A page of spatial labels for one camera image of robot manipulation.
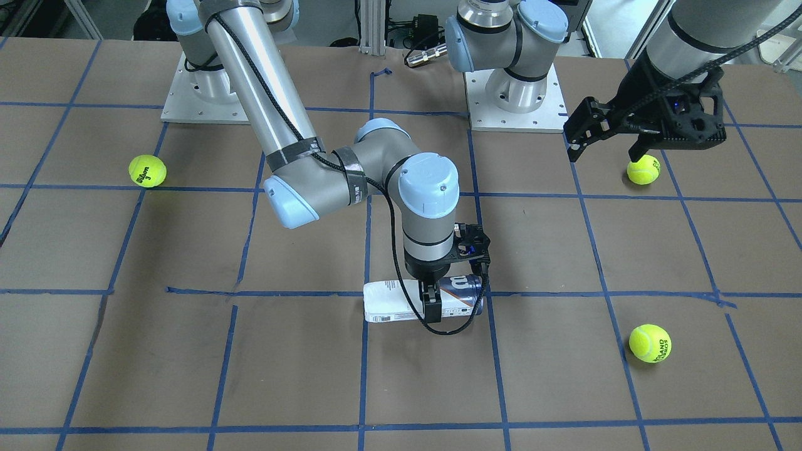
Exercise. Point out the tennis ball with Wilson print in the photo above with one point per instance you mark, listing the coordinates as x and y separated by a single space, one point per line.
147 171

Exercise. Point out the aluminium frame post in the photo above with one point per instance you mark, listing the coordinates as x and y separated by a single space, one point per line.
372 26

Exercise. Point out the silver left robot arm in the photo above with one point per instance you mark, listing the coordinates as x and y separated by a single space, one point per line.
523 37

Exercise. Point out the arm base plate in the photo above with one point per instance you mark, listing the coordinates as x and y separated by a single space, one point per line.
202 98
500 103

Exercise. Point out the tennis ball Roland Garros print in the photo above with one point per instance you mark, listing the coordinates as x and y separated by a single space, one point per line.
650 343

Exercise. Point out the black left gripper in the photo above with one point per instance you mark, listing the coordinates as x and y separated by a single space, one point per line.
640 96

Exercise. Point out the white blue tennis ball can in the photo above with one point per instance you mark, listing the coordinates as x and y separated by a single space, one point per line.
384 301

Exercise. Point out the tennis ball near base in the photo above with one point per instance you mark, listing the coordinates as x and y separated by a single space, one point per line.
644 171

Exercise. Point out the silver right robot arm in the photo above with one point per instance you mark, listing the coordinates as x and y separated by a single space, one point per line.
231 46

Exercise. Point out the silver metal connector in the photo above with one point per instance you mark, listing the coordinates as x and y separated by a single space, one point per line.
420 57

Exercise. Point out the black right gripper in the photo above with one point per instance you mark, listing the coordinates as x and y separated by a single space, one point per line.
423 268

